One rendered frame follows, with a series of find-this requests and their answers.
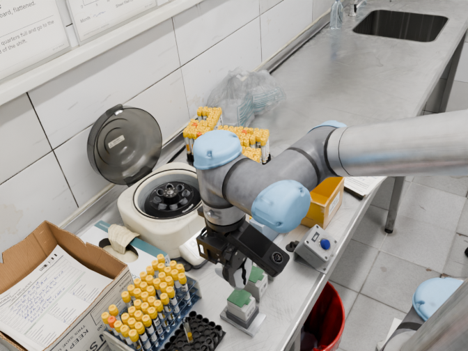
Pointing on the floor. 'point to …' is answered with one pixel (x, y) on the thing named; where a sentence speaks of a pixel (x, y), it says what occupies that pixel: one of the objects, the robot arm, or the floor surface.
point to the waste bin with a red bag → (326, 320)
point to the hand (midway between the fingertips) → (243, 285)
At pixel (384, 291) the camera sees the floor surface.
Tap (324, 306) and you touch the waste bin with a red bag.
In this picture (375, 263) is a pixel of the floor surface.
